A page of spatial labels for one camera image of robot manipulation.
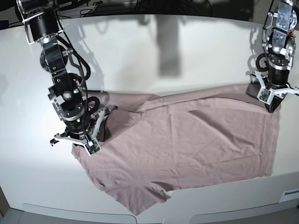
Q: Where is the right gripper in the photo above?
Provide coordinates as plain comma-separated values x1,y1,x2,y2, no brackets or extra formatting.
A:
50,105,118,149

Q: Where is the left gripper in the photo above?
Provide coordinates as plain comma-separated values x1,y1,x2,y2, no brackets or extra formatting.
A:
246,70,299,113

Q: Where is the pink T-shirt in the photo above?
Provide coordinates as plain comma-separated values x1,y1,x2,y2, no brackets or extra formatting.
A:
71,84,279,215

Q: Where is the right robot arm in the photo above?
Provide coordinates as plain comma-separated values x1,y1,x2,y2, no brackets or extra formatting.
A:
16,0,114,155

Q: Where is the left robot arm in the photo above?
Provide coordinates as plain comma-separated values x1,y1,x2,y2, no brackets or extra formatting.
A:
246,0,299,113

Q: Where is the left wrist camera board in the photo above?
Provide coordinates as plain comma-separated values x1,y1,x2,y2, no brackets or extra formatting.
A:
257,88,271,103

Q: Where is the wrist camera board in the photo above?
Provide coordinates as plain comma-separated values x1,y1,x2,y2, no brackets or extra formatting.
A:
257,88,271,103
84,139,101,156

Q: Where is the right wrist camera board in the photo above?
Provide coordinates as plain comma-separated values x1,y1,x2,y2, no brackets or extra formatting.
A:
84,139,101,156

